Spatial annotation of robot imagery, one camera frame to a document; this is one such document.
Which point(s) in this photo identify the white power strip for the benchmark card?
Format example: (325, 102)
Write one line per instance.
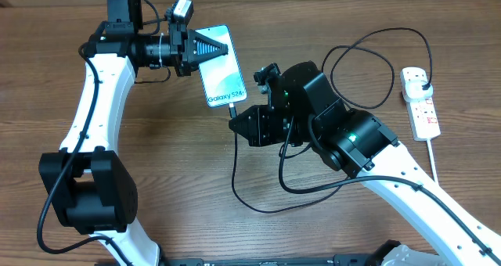
(422, 114)

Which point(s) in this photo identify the white charger plug adapter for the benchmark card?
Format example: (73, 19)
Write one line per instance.
(413, 91)

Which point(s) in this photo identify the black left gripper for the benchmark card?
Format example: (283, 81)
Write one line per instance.
(185, 45)

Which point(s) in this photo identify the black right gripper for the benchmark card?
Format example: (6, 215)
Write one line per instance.
(259, 133)

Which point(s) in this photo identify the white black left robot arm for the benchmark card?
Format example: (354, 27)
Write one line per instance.
(88, 186)

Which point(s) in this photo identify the black smartphone lit screen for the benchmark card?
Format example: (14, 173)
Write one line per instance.
(221, 77)

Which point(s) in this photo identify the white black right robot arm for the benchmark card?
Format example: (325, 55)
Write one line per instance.
(302, 107)

